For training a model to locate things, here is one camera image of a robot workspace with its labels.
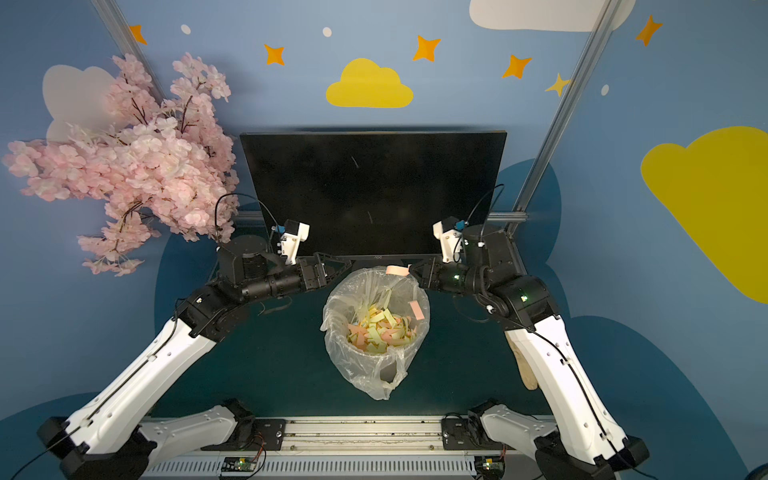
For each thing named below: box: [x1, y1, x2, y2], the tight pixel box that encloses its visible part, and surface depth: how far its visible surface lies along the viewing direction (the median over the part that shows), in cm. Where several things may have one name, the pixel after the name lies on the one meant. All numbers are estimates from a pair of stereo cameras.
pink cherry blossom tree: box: [3, 53, 240, 277], surface depth 66 cm
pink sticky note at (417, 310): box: [409, 300, 425, 321], surface depth 69 cm
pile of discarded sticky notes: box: [347, 306, 417, 353], surface depth 85 cm
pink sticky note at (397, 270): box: [386, 265, 410, 277], surface depth 65 cm
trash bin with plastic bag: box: [321, 267, 431, 400], surface depth 72 cm
